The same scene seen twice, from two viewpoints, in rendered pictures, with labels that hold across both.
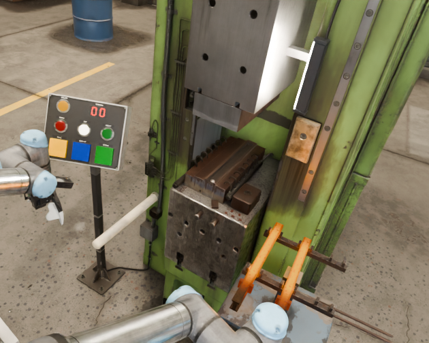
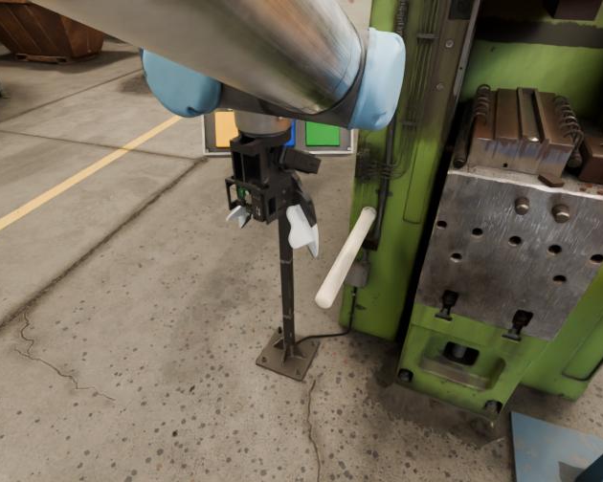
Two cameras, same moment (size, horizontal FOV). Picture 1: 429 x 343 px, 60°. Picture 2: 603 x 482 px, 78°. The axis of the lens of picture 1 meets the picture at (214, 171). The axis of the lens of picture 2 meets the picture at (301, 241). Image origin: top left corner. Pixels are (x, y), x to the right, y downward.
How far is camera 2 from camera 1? 0.96 m
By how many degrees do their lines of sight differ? 2
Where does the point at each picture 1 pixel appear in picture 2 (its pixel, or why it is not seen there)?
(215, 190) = (547, 155)
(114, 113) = not seen: hidden behind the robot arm
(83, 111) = not seen: hidden behind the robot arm
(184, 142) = (439, 95)
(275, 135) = (566, 69)
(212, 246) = (533, 265)
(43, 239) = (189, 317)
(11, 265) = (155, 363)
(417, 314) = not seen: outside the picture
